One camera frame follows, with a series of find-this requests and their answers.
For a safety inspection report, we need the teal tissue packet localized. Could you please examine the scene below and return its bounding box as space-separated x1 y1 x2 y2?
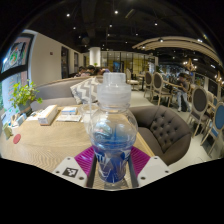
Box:
15 113 28 126

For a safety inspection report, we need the white tissue box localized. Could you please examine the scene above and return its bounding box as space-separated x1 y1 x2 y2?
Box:
37 104 59 126

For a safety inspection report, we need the window with colourful decals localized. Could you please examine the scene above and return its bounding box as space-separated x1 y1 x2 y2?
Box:
0 33 34 111

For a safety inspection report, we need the green potted plant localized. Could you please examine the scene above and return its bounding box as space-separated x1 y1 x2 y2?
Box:
9 79 44 114

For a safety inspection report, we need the person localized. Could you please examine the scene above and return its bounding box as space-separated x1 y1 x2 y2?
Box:
75 65 88 78
175 72 192 113
85 64 111 77

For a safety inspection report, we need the blue white booklet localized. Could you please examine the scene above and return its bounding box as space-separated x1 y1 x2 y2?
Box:
61 106 78 116

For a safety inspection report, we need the clear bottle with blue label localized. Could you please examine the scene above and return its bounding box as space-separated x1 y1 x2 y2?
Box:
87 72 139 190

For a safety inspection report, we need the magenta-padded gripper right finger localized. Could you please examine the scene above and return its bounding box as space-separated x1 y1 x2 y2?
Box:
127 145 173 189

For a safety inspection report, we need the white printed leaflet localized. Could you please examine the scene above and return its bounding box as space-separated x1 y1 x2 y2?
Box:
55 114 83 123

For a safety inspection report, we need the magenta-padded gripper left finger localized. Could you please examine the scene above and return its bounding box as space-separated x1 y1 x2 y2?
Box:
52 145 98 189

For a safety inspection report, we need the grey white chevron cushion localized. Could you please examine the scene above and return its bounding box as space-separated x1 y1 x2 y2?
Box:
69 76 103 105

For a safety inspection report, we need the flat round red coaster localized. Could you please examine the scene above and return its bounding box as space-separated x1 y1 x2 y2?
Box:
12 133 22 145

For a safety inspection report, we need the open illustrated leaflet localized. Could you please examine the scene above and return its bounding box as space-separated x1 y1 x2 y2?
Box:
25 111 43 122

